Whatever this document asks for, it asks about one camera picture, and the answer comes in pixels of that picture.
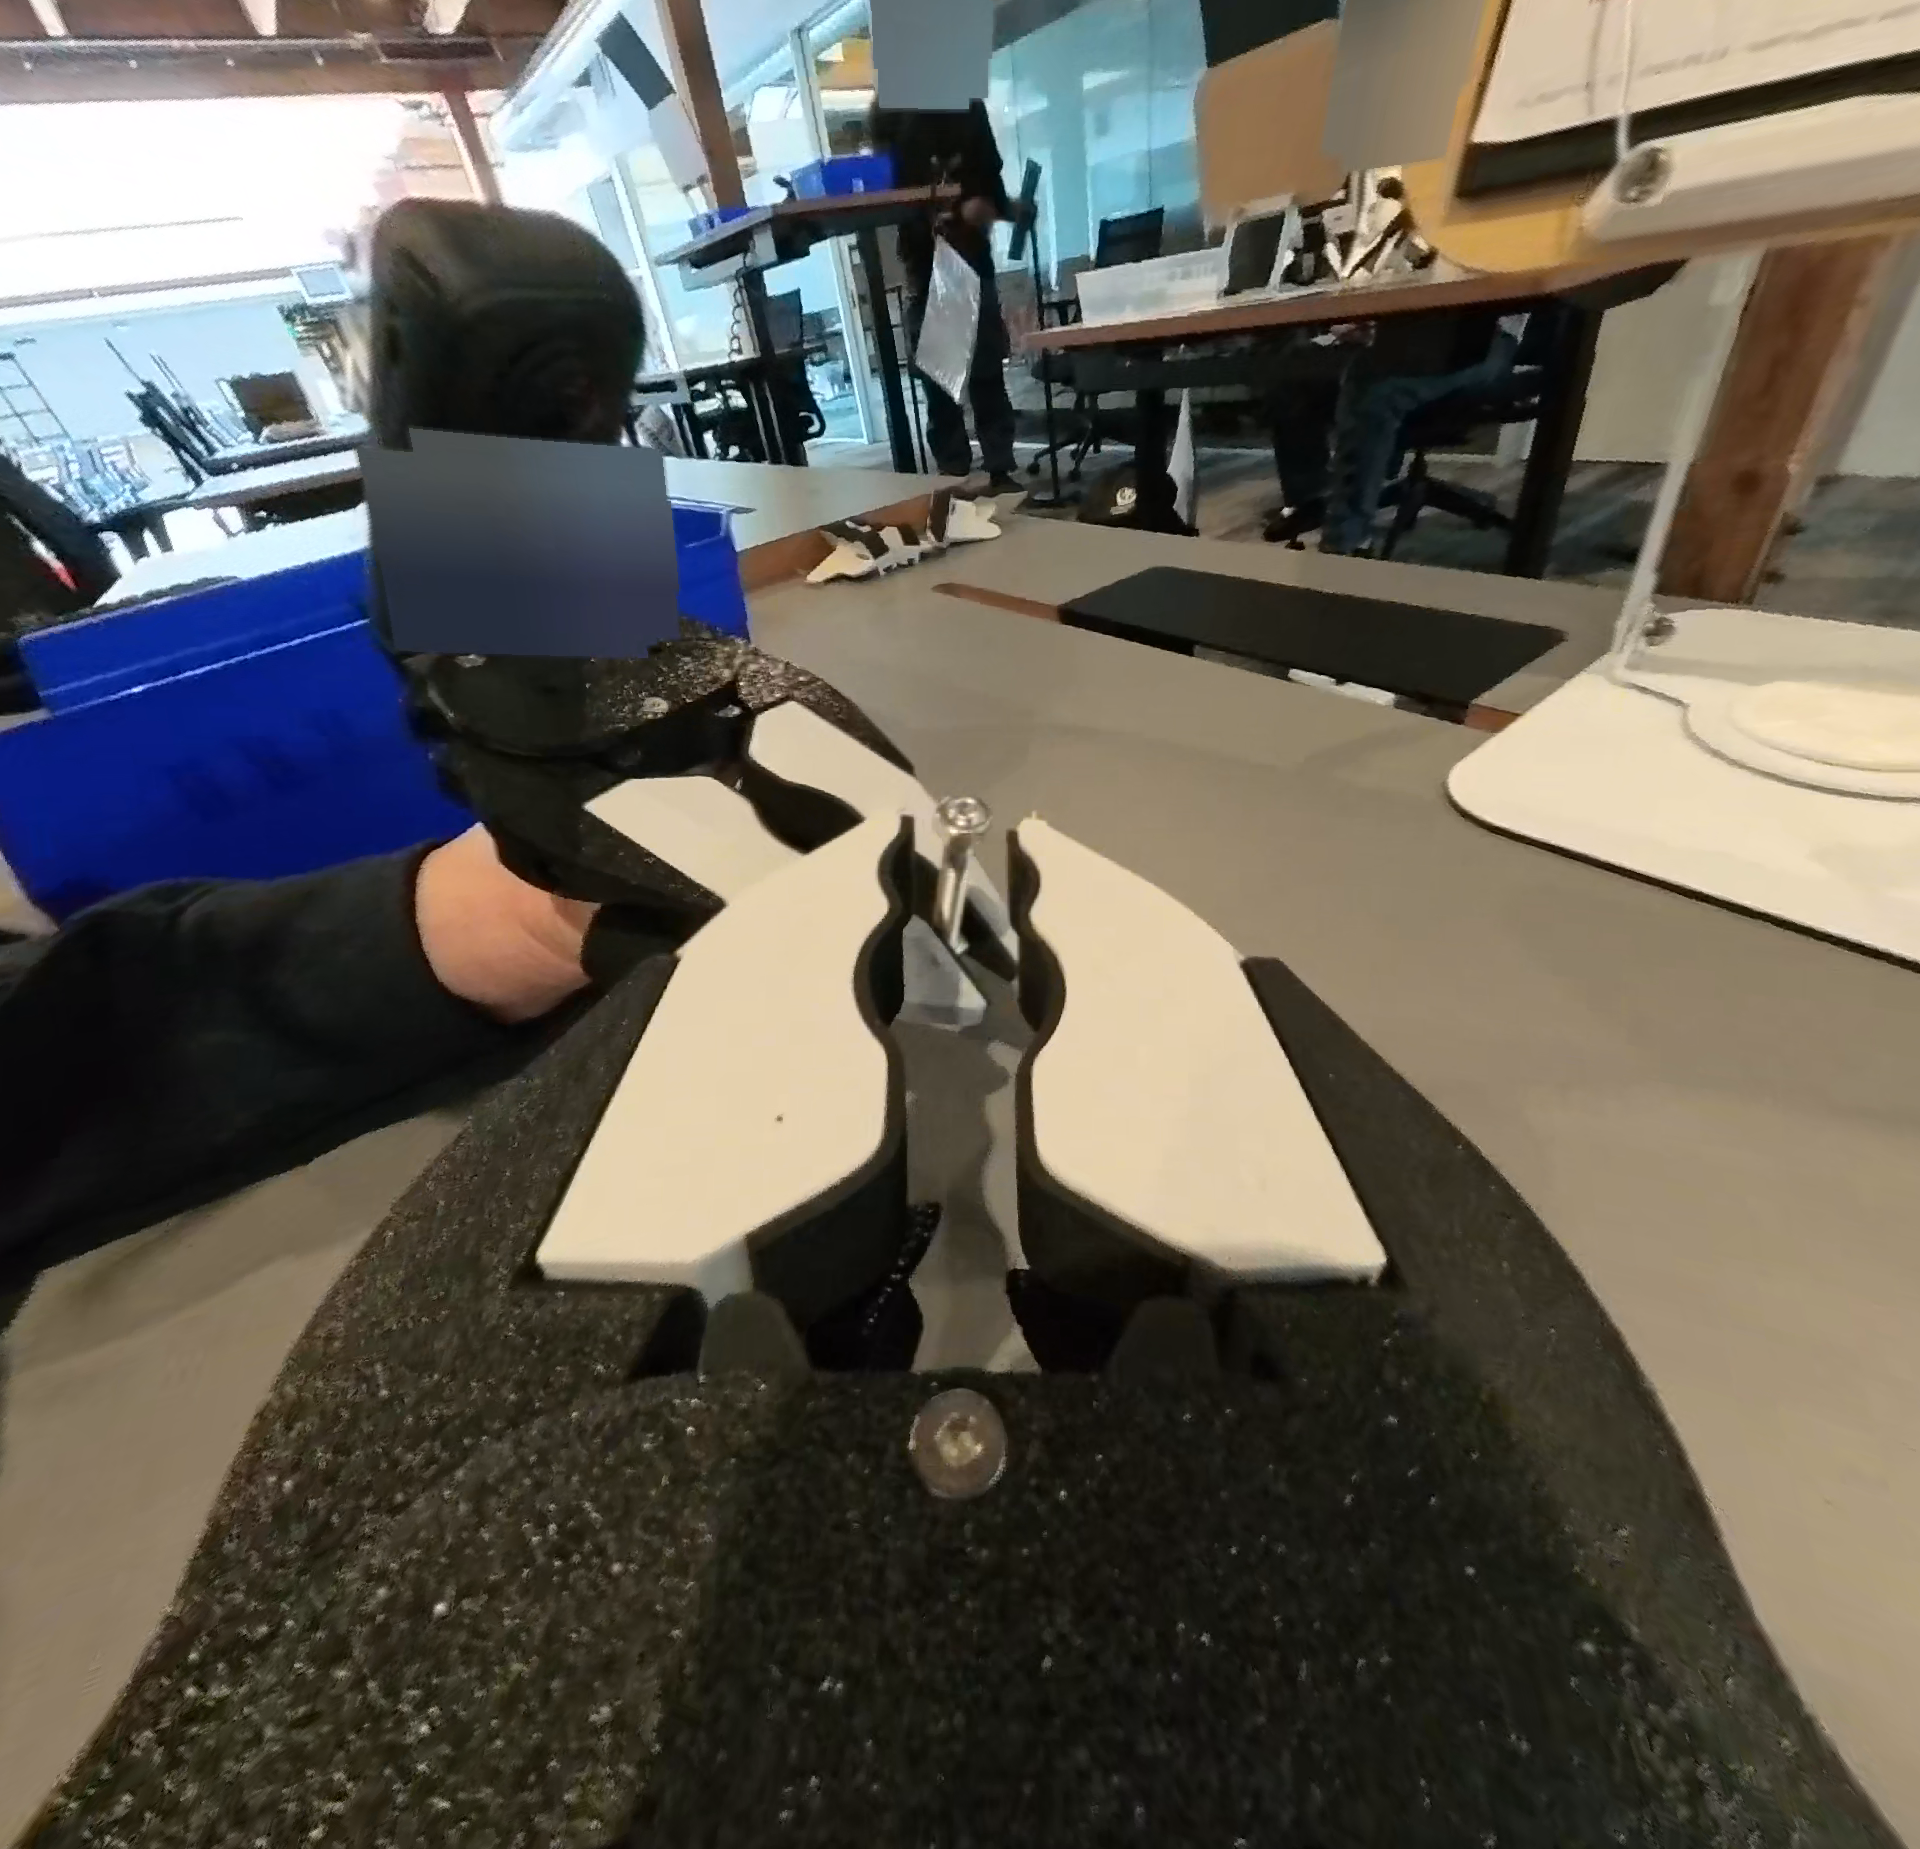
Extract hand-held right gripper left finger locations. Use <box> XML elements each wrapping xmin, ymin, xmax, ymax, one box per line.
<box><xmin>533</xmin><ymin>812</ymin><xmax>920</xmax><ymax>1326</ymax></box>

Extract person's left hand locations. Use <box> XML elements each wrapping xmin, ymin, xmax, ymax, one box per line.
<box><xmin>412</xmin><ymin>824</ymin><xmax>595</xmax><ymax>1026</ymax></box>

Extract black bag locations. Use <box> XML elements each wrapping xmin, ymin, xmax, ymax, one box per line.
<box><xmin>1072</xmin><ymin>462</ymin><xmax>1192</xmax><ymax>534</ymax></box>

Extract white box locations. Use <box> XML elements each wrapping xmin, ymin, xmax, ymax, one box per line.
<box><xmin>1072</xmin><ymin>245</ymin><xmax>1252</xmax><ymax>324</ymax></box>

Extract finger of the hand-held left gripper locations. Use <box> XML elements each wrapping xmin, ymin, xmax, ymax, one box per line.
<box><xmin>581</xmin><ymin>772</ymin><xmax>995</xmax><ymax>1029</ymax></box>
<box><xmin>748</xmin><ymin>676</ymin><xmax>922</xmax><ymax>851</ymax></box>

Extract long brown desk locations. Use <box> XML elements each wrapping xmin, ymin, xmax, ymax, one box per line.
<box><xmin>1020</xmin><ymin>250</ymin><xmax>1691</xmax><ymax>577</ymax></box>

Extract silver threaded bolt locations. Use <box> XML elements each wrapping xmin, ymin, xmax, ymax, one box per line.
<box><xmin>931</xmin><ymin>830</ymin><xmax>990</xmax><ymax>967</ymax></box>

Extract printed instruction sheet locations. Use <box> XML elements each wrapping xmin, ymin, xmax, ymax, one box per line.
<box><xmin>1472</xmin><ymin>0</ymin><xmax>1920</xmax><ymax>146</ymax></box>

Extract grey table with brown edge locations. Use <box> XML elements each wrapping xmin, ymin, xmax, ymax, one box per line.
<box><xmin>661</xmin><ymin>456</ymin><xmax>975</xmax><ymax>593</ymax></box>

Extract black office chair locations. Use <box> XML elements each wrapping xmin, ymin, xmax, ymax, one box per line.
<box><xmin>1035</xmin><ymin>207</ymin><xmax>1172</xmax><ymax>503</ymax></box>

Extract wooden post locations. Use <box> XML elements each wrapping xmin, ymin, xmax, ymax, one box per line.
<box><xmin>1659</xmin><ymin>229</ymin><xmax>1907</xmax><ymax>609</ymax></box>

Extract white and wood document stand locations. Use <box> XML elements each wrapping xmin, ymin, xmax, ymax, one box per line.
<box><xmin>1438</xmin><ymin>0</ymin><xmax>1920</xmax><ymax>969</ymax></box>

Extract person's left forearm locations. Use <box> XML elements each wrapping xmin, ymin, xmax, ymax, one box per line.
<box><xmin>0</xmin><ymin>845</ymin><xmax>602</xmax><ymax>1282</ymax></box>

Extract black rectangular mat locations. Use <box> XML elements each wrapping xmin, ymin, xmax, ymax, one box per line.
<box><xmin>1058</xmin><ymin>568</ymin><xmax>1569</xmax><ymax>711</ymax></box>

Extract blue plastic bin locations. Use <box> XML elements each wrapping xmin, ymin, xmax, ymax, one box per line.
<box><xmin>0</xmin><ymin>506</ymin><xmax>752</xmax><ymax>921</ymax></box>

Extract brown standing desk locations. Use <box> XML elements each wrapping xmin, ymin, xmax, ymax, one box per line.
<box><xmin>654</xmin><ymin>185</ymin><xmax>962</xmax><ymax>472</ymax></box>

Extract brown wooden column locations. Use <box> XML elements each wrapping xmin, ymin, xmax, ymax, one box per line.
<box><xmin>637</xmin><ymin>0</ymin><xmax>752</xmax><ymax>215</ymax></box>

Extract white and black plastic parts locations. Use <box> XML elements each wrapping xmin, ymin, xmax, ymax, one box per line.
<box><xmin>800</xmin><ymin>491</ymin><xmax>1005</xmax><ymax>589</ymax></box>

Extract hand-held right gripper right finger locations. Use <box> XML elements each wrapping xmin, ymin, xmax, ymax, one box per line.
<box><xmin>1016</xmin><ymin>813</ymin><xmax>1392</xmax><ymax>1320</ymax></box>

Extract clear plastic bag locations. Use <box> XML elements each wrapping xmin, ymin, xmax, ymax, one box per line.
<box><xmin>912</xmin><ymin>237</ymin><xmax>987</xmax><ymax>399</ymax></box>

